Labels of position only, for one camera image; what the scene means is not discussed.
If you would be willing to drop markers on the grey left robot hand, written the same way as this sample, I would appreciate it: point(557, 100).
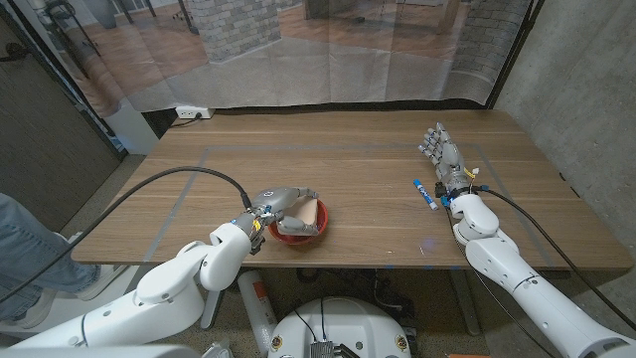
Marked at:
point(273, 199)

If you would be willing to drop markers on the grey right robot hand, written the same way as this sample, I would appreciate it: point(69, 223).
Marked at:
point(449, 159)

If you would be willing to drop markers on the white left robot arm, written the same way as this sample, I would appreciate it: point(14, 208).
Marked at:
point(169, 293)

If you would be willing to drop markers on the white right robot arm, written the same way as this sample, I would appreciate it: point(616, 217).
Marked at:
point(526, 288)

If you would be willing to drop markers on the red bowl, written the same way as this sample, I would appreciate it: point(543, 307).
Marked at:
point(298, 240)

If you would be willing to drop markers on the blue and white marker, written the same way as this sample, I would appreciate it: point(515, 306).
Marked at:
point(426, 195)

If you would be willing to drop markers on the grey tape outline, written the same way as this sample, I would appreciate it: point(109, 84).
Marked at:
point(372, 145)

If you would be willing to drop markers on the white cylinder with orange label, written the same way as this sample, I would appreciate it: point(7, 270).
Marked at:
point(258, 308)

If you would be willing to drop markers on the white power strip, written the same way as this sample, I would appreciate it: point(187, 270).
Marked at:
point(191, 112)

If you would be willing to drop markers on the white table leg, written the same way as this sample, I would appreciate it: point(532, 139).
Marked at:
point(211, 313)

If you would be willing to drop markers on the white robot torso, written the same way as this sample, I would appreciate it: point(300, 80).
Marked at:
point(343, 323)

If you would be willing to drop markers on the grey table leg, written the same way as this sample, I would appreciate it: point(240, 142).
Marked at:
point(467, 308)

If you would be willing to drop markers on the dark grey partition panel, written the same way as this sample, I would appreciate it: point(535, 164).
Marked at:
point(45, 149)

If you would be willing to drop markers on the person in blue jeans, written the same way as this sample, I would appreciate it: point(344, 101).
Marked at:
point(30, 243)

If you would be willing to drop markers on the black backdrop frame pole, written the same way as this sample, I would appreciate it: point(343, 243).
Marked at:
point(512, 54)
point(64, 79)

